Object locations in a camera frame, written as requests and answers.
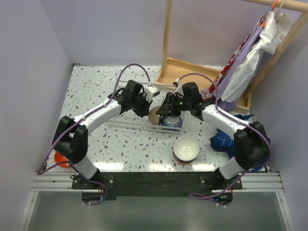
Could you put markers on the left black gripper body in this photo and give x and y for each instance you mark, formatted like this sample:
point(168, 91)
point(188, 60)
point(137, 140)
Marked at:
point(141, 107)

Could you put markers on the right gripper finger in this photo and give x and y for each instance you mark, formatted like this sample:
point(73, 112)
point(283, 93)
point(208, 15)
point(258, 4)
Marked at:
point(169, 99)
point(163, 111)

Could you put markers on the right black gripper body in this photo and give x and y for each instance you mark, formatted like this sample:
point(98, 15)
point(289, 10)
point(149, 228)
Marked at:
point(180, 105)

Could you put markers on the black bowl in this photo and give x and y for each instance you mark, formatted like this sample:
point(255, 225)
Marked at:
point(153, 118)

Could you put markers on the blue patterned bowl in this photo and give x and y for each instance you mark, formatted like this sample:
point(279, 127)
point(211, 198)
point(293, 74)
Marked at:
point(171, 123)

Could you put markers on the clear wire dish rack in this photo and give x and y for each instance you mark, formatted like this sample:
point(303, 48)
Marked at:
point(129, 120)

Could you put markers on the orange plastic bowl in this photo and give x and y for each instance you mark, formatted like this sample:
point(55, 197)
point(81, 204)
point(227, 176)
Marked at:
point(61, 161)

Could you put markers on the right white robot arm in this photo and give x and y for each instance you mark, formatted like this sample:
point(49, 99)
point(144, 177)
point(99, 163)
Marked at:
point(209, 112)

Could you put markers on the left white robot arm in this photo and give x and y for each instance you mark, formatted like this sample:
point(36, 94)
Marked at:
point(71, 137)

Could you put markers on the wooden clothes rack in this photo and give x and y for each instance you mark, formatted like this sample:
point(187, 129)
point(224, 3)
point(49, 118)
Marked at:
point(174, 68)

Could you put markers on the red white patterned garment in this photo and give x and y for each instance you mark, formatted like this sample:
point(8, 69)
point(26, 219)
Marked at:
point(237, 58)

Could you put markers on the white bowl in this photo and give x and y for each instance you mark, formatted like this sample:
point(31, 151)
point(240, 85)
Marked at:
point(185, 150)

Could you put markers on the lilac hanging garment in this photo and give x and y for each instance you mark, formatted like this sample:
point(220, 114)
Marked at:
point(219, 90)

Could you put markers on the blue checked cloth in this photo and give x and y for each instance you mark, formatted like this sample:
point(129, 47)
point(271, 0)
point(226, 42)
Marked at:
point(223, 142)

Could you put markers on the white hanging garment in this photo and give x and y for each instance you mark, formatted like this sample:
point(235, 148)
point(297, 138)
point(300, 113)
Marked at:
point(274, 31)

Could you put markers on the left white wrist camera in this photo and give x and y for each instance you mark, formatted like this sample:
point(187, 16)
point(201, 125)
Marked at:
point(151, 92)

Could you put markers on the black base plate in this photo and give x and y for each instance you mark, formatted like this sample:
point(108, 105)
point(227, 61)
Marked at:
point(111, 185)

